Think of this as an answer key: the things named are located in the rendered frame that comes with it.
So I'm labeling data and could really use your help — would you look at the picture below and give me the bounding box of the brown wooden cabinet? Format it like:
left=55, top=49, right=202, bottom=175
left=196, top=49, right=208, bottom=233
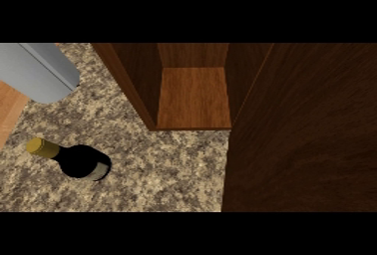
left=91, top=42, right=274, bottom=131

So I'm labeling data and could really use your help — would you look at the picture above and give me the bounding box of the dark brown cabinet door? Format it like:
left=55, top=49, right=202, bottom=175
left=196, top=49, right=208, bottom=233
left=221, top=42, right=377, bottom=213

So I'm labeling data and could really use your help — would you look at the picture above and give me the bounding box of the black wine bottle gold cap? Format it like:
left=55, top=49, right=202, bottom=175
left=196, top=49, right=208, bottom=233
left=26, top=136, right=114, bottom=182

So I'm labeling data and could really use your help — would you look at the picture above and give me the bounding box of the grey rounded appliance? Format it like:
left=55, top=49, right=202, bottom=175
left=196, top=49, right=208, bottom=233
left=0, top=42, right=83, bottom=105

